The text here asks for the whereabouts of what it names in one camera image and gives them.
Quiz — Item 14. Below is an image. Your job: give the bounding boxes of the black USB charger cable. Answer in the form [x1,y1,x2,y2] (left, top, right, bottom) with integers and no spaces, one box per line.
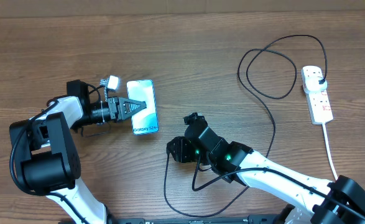
[164,34,328,218]

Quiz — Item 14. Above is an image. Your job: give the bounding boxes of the white charger plug adapter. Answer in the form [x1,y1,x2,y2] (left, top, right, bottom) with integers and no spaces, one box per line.
[303,77,328,94]

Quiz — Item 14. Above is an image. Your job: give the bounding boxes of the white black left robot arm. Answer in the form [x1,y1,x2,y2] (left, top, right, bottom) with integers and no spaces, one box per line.
[9,80,147,223]

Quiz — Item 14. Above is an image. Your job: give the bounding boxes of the blue Samsung Galaxy phone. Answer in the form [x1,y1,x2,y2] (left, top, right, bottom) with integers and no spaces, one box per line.
[127,80,159,135]

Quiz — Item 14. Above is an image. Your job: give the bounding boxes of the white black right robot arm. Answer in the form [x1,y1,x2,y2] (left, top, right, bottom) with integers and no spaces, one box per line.
[166,113,365,223]

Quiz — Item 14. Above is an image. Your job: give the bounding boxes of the white power strip cord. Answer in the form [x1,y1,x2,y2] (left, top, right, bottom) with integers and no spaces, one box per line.
[321,123,339,181]

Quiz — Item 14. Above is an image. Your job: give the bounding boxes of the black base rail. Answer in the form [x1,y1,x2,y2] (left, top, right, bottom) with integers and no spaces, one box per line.
[106,214,287,224]

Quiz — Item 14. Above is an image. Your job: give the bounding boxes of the white power strip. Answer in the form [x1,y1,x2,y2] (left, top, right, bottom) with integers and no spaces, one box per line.
[300,65,333,124]

